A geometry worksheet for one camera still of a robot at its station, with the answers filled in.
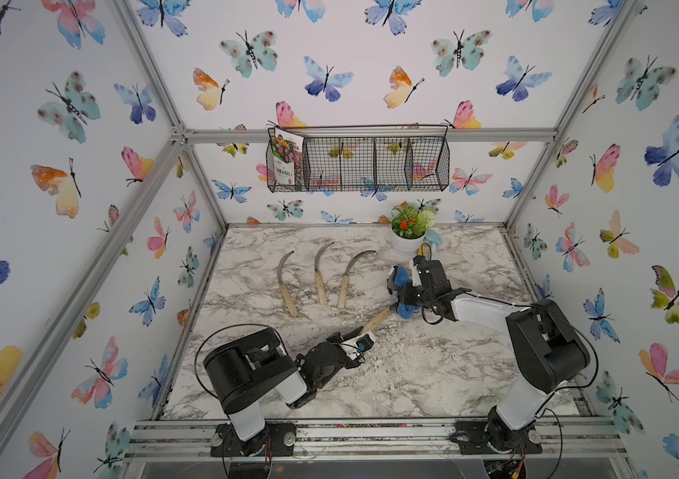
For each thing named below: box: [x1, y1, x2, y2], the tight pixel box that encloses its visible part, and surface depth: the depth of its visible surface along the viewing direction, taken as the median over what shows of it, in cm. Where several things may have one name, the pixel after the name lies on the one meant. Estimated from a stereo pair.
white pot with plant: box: [390, 201, 437, 257], surface depth 104 cm
